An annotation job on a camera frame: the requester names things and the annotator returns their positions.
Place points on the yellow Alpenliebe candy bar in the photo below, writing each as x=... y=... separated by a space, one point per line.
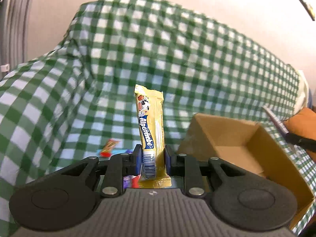
x=149 y=104

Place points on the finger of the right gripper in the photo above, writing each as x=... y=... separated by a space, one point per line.
x=308 y=144

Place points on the silver grey snack stick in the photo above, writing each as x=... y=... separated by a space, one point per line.
x=278 y=124

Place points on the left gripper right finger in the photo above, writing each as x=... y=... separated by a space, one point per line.
x=198 y=178

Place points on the light blue candy wrapper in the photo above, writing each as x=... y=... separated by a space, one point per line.
x=99 y=153

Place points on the orange cushion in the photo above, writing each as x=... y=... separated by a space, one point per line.
x=303 y=124

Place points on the cardboard box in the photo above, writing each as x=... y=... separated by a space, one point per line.
x=255 y=148

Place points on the green white checkered cloth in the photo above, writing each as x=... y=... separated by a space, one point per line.
x=64 y=105

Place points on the grey curtain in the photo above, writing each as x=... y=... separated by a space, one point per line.
x=14 y=25

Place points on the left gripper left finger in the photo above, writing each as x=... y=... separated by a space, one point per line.
x=84 y=176

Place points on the purple chocolate wrapper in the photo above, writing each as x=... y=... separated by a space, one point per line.
x=130 y=180

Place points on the small red brown candy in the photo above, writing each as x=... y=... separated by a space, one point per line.
x=110 y=145

